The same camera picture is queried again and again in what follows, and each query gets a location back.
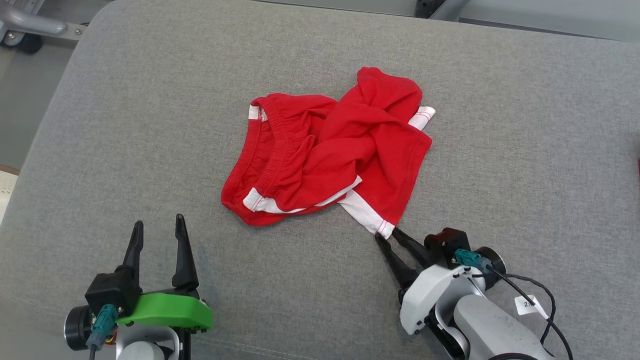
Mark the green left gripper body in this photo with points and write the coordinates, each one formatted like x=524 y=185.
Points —
x=170 y=310

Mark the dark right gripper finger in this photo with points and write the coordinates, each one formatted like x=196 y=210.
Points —
x=415 y=247
x=400 y=270

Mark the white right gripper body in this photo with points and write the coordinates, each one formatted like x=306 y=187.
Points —
x=425 y=295

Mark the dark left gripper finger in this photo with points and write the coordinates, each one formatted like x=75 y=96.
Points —
x=185 y=265
x=135 y=250

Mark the red shorts white stripes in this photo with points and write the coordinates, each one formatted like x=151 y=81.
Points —
x=350 y=150

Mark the grey fabric sofa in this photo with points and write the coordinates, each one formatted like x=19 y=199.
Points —
x=150 y=125

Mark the white perforated panel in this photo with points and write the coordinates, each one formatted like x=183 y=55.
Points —
x=6 y=192

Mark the black caster wheel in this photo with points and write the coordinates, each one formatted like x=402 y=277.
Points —
x=27 y=44

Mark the grey rounded metal tube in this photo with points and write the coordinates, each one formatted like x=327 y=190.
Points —
x=452 y=7

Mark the grey metal stand leg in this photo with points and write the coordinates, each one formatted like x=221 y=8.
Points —
x=30 y=24

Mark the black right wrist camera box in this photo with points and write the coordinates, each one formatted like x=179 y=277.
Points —
x=447 y=245

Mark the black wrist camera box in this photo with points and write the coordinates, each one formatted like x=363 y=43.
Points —
x=112 y=292
x=447 y=245

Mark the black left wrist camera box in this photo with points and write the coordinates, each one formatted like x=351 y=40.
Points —
x=112 y=292

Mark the dark perforated metal bracket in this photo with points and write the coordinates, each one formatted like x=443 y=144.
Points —
x=427 y=7

